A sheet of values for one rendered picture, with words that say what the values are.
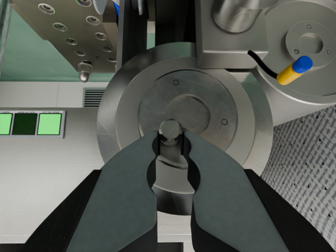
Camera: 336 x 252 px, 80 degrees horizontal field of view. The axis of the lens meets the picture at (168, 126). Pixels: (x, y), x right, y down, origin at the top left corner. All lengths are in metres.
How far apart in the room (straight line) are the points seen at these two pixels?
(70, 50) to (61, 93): 2.85
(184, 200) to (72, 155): 0.41
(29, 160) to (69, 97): 2.74
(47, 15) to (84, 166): 0.32
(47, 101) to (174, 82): 3.29
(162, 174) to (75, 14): 0.34
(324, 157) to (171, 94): 0.22
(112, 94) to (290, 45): 0.17
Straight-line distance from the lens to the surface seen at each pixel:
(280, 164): 0.39
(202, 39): 0.17
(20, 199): 0.60
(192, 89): 0.16
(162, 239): 0.53
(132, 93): 0.17
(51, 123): 0.57
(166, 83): 0.16
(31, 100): 3.55
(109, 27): 0.41
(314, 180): 0.33
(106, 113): 0.18
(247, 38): 0.17
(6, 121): 0.63
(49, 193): 0.57
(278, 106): 0.23
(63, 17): 0.44
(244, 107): 0.18
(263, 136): 0.18
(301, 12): 0.26
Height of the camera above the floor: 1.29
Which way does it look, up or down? 11 degrees down
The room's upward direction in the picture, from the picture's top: 180 degrees clockwise
